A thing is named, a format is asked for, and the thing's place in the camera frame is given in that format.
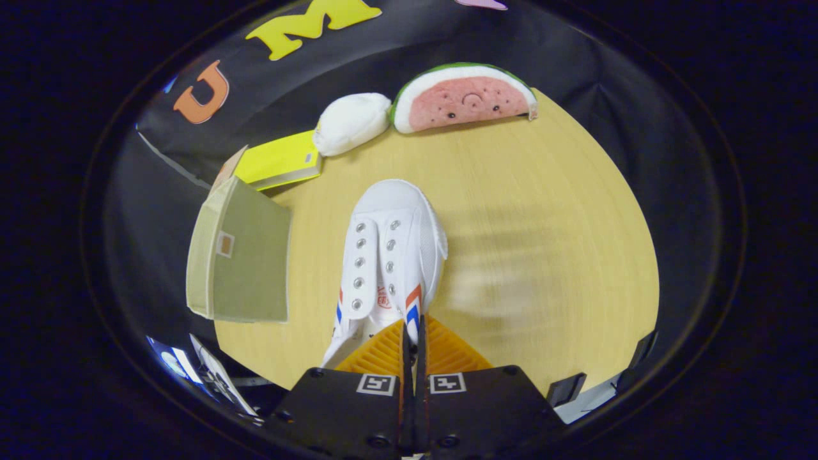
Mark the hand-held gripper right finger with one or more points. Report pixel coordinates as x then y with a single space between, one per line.
486 409

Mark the white canvas shoe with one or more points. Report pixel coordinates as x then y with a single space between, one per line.
393 217

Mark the white printed sheet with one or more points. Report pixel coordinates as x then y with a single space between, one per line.
220 377

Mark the small black block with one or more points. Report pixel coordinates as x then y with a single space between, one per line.
565 390

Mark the watermelon slice plush toy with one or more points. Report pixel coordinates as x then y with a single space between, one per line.
466 99

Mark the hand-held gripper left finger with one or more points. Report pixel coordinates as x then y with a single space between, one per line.
339 409

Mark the tan paperback book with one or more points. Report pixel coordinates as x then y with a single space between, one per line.
229 171

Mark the yellow book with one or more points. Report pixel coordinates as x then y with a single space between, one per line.
275 160

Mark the white plush toy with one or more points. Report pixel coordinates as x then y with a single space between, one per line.
351 121

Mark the beige fabric storage box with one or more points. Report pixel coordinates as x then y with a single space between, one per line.
252 268

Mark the blue glowing object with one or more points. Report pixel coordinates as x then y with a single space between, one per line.
171 361

